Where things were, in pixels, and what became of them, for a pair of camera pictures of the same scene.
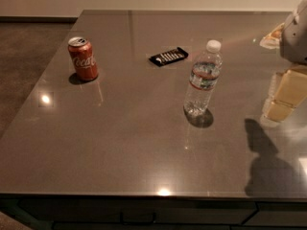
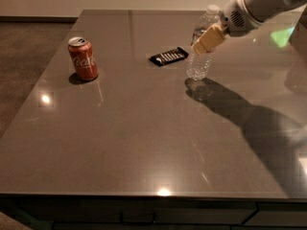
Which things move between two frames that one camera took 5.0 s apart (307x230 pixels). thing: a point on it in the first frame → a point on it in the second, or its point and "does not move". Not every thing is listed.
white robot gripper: x=295 y=40 → x=234 y=20
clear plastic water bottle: x=202 y=79 → x=200 y=66
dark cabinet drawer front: x=141 y=211 does not move
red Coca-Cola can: x=83 y=58 does not move
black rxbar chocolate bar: x=169 y=57 does not move
